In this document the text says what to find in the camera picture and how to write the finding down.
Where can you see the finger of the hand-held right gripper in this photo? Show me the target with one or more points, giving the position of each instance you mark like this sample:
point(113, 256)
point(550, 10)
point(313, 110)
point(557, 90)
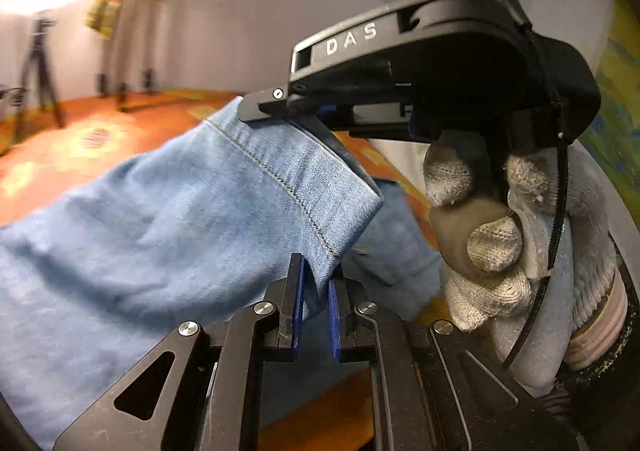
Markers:
point(270, 103)

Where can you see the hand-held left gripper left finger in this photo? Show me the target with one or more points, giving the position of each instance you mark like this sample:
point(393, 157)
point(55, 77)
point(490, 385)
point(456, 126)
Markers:
point(298, 311)

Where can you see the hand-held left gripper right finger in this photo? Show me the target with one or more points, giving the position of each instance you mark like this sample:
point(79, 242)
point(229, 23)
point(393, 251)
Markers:
point(334, 321)

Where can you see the blue denim pants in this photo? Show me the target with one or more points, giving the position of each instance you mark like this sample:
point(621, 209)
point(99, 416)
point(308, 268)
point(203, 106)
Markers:
point(175, 231)

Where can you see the person's right hand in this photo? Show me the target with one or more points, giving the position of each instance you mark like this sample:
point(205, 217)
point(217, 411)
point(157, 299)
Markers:
point(480, 251)

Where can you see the black light stand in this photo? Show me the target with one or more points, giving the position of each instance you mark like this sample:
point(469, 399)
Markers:
point(125, 56)

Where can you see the black tripod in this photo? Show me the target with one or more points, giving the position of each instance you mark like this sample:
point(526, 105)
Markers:
point(42, 61)

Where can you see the green painted wall picture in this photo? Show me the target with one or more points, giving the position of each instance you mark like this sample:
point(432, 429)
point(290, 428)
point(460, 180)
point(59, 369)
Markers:
point(617, 131)

